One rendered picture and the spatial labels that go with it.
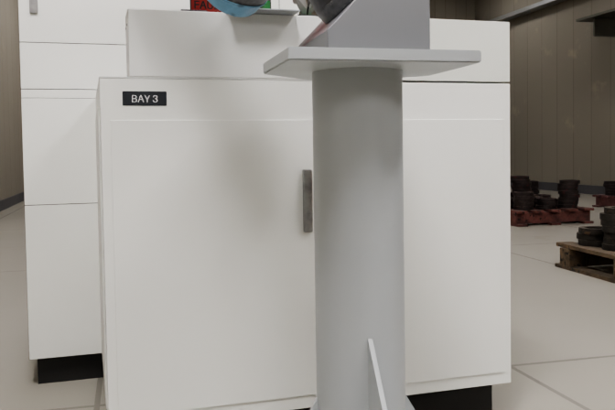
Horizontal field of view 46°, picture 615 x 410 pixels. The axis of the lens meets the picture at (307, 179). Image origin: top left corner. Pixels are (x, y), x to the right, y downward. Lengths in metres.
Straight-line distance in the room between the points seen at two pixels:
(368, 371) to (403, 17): 0.60
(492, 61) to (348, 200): 0.72
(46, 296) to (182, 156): 0.80
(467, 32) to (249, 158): 0.61
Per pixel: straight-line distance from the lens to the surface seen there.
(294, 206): 1.60
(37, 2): 2.21
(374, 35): 1.22
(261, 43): 1.60
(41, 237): 2.18
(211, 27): 1.58
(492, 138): 1.80
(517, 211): 6.19
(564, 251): 4.13
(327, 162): 1.23
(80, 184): 2.17
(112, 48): 2.19
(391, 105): 1.24
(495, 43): 1.82
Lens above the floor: 0.66
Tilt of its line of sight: 2 degrees down
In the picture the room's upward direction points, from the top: 1 degrees counter-clockwise
